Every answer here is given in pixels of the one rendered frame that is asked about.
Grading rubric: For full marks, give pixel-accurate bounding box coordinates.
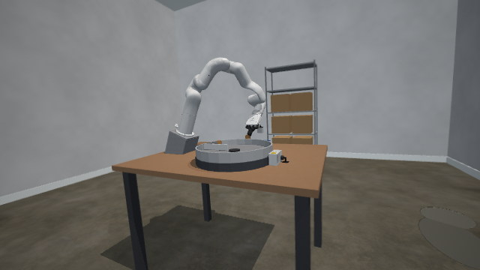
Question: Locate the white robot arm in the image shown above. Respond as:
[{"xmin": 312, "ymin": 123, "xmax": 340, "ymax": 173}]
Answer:
[{"xmin": 175, "ymin": 58, "xmax": 266, "ymax": 137}]

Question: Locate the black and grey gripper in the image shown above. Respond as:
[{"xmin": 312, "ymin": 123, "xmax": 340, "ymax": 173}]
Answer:
[{"xmin": 246, "ymin": 112, "xmax": 262, "ymax": 136}]

